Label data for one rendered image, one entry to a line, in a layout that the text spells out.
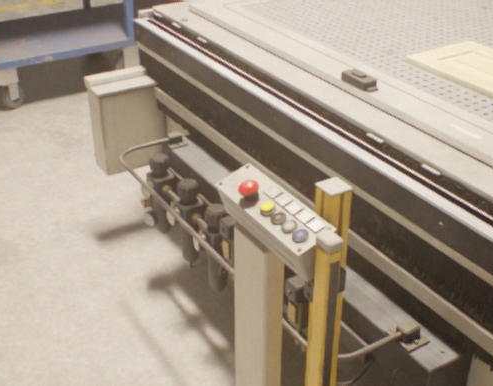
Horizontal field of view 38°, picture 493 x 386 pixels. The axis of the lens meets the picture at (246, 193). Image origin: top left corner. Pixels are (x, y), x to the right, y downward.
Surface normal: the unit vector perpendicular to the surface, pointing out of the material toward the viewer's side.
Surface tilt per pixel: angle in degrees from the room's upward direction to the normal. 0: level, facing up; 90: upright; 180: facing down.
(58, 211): 0
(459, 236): 90
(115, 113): 90
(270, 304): 90
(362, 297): 0
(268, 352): 90
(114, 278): 0
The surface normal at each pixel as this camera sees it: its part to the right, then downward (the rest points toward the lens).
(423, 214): -0.85, 0.26
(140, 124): 0.53, 0.43
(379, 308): 0.00, -0.86
